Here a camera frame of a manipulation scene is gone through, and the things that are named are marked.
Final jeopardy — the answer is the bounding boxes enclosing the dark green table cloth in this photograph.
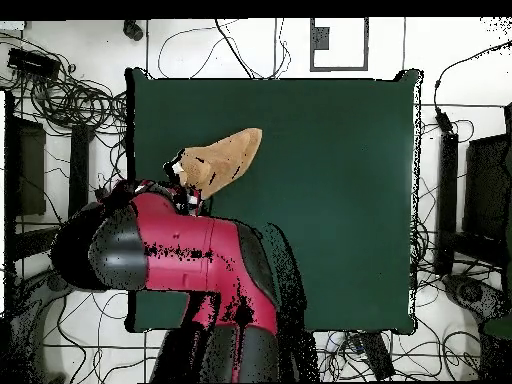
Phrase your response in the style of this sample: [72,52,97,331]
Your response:
[124,68,424,335]

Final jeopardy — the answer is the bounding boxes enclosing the thin looped black cable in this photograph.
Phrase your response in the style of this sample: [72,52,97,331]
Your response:
[157,17,292,80]

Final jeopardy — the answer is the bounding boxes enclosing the tan terry towel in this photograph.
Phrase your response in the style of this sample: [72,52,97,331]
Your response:
[163,127,264,201]

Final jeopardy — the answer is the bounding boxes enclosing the grey square frame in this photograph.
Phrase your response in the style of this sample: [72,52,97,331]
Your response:
[309,17,370,73]

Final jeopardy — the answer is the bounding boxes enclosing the black adapter box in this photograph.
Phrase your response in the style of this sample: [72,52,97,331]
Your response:
[7,47,62,80]

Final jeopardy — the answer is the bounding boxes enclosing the black cable with plug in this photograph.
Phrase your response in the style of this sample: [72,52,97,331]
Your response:
[433,39,512,136]

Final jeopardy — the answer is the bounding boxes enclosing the black frame stand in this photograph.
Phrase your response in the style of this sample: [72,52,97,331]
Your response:
[3,91,96,274]
[434,102,512,290]

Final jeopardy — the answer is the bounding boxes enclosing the black power brick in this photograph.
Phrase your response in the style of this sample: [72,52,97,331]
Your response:
[351,331,396,381]

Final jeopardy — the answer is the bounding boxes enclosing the tangled black cables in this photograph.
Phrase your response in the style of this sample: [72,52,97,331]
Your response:
[0,31,128,138]
[411,175,481,381]

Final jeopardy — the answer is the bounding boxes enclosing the small black round device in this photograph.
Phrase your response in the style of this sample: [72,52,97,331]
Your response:
[122,19,145,42]

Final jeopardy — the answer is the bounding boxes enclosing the dark grey stand base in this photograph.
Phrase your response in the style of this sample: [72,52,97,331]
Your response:
[7,271,81,384]
[441,273,512,381]

